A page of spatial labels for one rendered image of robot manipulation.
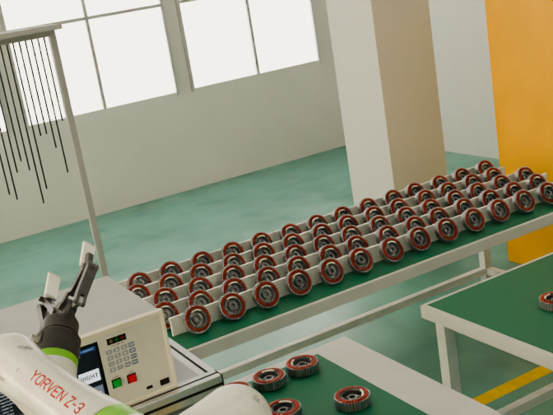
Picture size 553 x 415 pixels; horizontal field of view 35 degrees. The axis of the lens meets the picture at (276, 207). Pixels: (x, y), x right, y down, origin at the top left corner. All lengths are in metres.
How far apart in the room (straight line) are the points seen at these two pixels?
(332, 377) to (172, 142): 6.22
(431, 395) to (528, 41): 3.00
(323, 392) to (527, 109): 3.00
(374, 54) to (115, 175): 3.84
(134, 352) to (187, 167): 6.95
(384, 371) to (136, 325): 1.07
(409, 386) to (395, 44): 3.24
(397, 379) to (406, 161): 3.09
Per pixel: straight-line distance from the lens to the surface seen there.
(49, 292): 2.04
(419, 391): 2.80
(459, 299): 3.43
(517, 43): 5.42
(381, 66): 5.64
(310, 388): 2.90
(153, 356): 2.17
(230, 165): 9.25
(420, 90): 5.85
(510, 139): 5.61
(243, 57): 9.24
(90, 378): 2.13
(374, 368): 2.97
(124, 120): 8.74
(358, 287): 3.66
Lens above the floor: 2.07
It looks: 15 degrees down
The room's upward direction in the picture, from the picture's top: 9 degrees counter-clockwise
